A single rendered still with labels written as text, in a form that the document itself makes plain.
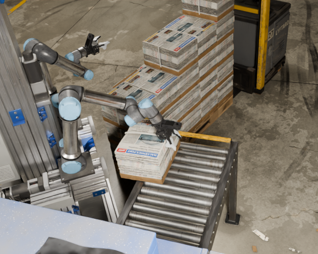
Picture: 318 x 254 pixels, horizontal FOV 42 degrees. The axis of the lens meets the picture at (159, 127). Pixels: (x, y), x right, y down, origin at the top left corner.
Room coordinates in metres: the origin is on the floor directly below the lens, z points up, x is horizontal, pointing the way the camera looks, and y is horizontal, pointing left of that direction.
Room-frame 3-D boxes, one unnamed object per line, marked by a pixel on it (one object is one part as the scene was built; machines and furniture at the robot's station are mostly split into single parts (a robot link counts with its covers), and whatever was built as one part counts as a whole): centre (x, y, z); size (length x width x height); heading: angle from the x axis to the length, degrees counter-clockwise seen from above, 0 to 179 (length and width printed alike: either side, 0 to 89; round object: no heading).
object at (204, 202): (1.69, -0.05, 0.77); 0.47 x 0.05 x 0.05; 66
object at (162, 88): (3.05, -0.08, 0.42); 1.17 x 0.39 x 0.83; 137
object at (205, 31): (3.36, -0.38, 0.95); 0.38 x 0.29 x 0.23; 47
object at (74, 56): (2.78, 0.56, 1.21); 0.11 x 0.08 x 0.09; 128
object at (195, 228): (1.51, 0.03, 0.77); 0.47 x 0.05 x 0.05; 66
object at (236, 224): (2.06, -0.48, 0.01); 0.14 x 0.13 x 0.01; 66
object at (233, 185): (2.06, -0.48, 0.34); 0.06 x 0.06 x 0.68; 66
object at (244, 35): (4.16, -1.13, 0.40); 0.69 x 0.55 x 0.80; 47
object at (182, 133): (2.17, -0.27, 0.81); 0.43 x 0.03 x 0.02; 66
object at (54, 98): (2.52, 0.69, 0.98); 0.13 x 0.12 x 0.14; 38
